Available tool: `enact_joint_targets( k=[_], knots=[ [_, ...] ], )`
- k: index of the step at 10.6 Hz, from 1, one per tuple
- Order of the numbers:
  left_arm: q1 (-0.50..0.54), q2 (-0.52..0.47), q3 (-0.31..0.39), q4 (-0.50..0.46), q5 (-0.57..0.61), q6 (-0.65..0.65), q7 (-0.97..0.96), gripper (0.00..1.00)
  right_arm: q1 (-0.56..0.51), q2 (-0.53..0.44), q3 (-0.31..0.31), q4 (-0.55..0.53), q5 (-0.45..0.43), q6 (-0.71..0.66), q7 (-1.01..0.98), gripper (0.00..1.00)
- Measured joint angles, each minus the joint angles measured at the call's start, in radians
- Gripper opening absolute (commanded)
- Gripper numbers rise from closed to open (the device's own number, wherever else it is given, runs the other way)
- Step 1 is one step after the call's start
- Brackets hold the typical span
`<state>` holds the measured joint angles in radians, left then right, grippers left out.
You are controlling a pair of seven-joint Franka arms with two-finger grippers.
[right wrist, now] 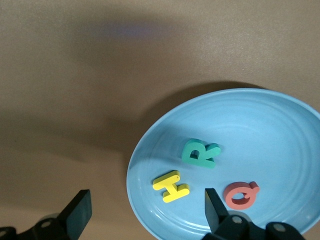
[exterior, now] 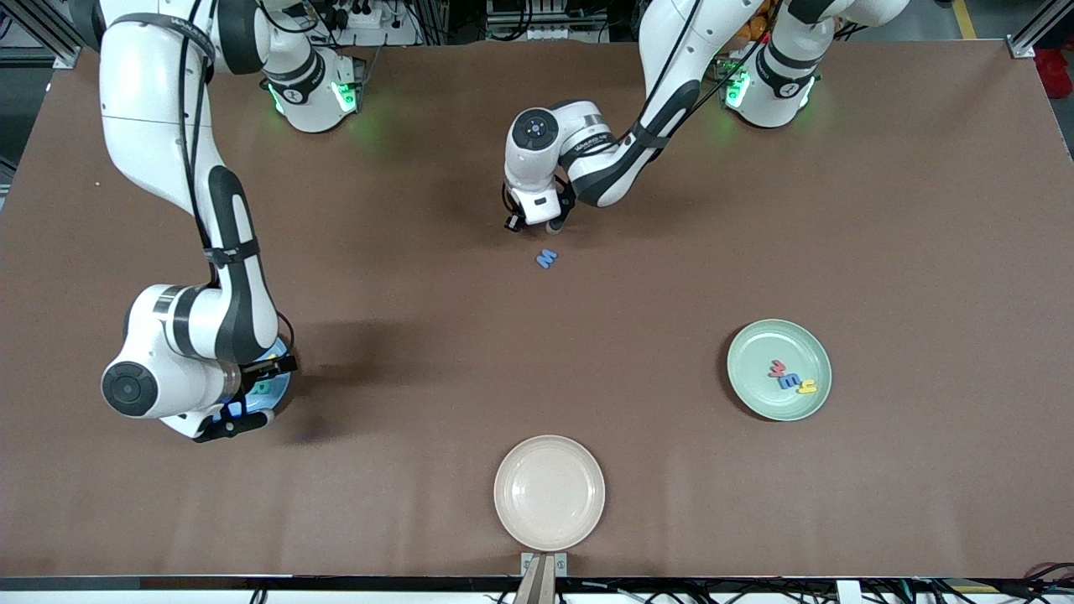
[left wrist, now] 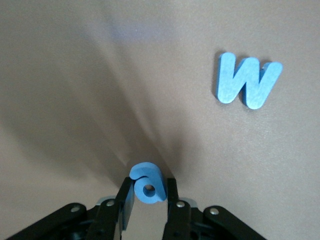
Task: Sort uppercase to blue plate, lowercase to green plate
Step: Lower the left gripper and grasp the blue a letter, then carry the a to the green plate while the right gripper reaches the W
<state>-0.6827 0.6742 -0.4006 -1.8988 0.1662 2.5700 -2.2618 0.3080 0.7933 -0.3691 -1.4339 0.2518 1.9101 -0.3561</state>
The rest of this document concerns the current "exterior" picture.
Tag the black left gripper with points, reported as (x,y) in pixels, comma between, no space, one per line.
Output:
(519,224)

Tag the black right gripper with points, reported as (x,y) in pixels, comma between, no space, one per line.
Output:
(256,375)

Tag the teal foam letter R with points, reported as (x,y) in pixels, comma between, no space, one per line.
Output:
(264,387)

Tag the blue foam letter W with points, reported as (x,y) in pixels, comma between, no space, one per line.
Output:
(546,258)

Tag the red foam letter w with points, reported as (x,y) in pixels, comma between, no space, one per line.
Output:
(778,367)

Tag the blue foam letter m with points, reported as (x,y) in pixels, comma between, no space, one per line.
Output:
(789,382)

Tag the yellow lowercase foam letter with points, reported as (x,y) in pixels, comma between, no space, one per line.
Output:
(807,387)

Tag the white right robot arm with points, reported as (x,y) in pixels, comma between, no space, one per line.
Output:
(151,101)

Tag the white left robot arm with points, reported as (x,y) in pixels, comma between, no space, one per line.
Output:
(671,50)

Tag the blue round plate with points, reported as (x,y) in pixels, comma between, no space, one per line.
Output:
(281,390)

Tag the beige round plate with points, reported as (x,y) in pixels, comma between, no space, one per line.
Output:
(550,493)

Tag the green round plate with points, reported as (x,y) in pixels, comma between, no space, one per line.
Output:
(780,407)

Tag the white power strip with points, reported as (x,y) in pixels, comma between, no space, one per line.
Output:
(550,33)
(394,33)

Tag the orange mesh bag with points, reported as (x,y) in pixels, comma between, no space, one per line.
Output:
(753,29)

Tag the aluminium profile beam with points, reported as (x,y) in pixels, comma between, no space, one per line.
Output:
(541,587)

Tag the red bag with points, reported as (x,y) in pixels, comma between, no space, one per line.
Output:
(1055,63)

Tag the grey metal bracket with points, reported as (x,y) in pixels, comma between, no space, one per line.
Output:
(561,560)

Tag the aluminium frame post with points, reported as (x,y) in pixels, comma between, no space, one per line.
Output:
(67,57)
(1022,48)

